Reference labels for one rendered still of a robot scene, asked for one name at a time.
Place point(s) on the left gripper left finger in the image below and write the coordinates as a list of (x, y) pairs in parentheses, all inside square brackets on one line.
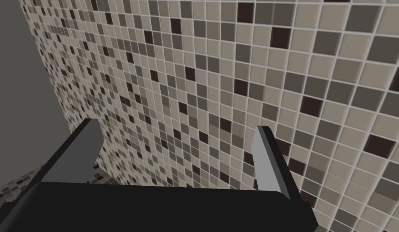
[(72, 154)]

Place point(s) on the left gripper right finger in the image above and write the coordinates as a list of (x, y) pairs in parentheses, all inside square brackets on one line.
[(270, 161)]

